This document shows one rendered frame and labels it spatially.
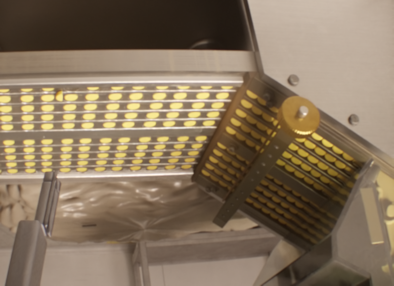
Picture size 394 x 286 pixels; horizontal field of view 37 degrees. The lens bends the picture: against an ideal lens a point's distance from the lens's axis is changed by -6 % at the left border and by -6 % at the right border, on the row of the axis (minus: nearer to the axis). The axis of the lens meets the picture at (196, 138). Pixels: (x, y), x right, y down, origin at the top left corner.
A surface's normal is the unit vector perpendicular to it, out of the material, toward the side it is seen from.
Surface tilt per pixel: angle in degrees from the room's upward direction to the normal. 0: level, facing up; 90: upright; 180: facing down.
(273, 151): 38
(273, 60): 90
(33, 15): 0
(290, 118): 90
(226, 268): 90
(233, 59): 90
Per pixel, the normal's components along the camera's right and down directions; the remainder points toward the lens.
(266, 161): -0.49, 0.72
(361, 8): 0.22, -0.44
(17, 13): 0.13, 0.90
